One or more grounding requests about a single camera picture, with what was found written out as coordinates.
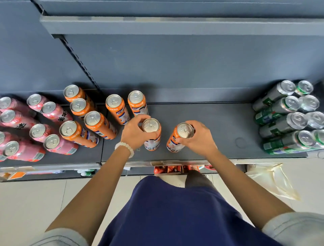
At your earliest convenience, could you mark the person's right hand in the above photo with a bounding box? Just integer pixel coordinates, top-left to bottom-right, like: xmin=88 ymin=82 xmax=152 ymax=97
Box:
xmin=175 ymin=120 xmax=219 ymax=158

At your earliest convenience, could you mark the person's left hand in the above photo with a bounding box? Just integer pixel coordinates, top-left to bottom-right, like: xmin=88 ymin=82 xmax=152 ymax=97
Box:
xmin=120 ymin=114 xmax=159 ymax=152

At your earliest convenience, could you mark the grey metal shelf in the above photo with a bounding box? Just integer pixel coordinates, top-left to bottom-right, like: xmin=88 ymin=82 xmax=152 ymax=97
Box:
xmin=0 ymin=0 xmax=324 ymax=183

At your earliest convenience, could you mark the orange striped soda can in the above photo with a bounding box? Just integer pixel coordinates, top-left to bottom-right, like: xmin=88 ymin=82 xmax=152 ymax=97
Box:
xmin=141 ymin=118 xmax=162 ymax=152
xmin=84 ymin=110 xmax=118 ymax=140
xmin=59 ymin=120 xmax=101 ymax=149
xmin=127 ymin=90 xmax=149 ymax=117
xmin=166 ymin=122 xmax=195 ymax=153
xmin=105 ymin=94 xmax=131 ymax=126

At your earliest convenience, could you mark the group of orange cans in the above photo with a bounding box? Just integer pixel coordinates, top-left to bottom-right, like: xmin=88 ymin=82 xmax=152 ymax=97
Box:
xmin=63 ymin=84 xmax=97 ymax=120

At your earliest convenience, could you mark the pink printed soda can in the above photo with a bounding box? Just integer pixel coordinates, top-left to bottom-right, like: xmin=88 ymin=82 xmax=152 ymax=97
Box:
xmin=29 ymin=123 xmax=60 ymax=143
xmin=0 ymin=96 xmax=37 ymax=118
xmin=43 ymin=134 xmax=79 ymax=155
xmin=0 ymin=109 xmax=40 ymax=130
xmin=26 ymin=94 xmax=50 ymax=112
xmin=41 ymin=101 xmax=74 ymax=125

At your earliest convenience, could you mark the pile of pink soda cans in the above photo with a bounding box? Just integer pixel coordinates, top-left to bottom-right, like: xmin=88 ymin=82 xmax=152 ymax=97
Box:
xmin=0 ymin=131 xmax=47 ymax=163

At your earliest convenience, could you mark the person's right forearm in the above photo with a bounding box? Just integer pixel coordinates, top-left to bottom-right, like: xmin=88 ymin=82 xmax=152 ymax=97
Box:
xmin=205 ymin=149 xmax=295 ymax=230

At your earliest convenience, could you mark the person's left forearm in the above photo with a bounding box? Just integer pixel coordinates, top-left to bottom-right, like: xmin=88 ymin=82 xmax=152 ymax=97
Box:
xmin=45 ymin=149 xmax=134 ymax=245

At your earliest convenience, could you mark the row of red snack packets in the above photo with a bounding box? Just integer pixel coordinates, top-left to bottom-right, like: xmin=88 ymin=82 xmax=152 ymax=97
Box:
xmin=154 ymin=165 xmax=218 ymax=175

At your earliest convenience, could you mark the navy blue shirt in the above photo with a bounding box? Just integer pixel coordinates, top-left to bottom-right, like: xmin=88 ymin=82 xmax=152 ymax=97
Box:
xmin=98 ymin=175 xmax=281 ymax=246

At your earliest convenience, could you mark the clear plastic bag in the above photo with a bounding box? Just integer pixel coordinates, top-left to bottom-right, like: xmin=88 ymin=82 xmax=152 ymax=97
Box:
xmin=245 ymin=163 xmax=300 ymax=201

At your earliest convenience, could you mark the light grey shirt sleeve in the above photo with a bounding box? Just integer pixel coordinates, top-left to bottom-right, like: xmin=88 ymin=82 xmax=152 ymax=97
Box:
xmin=30 ymin=227 xmax=89 ymax=246
xmin=262 ymin=212 xmax=324 ymax=246

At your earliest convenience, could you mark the white bead bracelet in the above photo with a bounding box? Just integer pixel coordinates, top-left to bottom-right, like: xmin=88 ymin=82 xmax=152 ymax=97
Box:
xmin=114 ymin=142 xmax=135 ymax=159

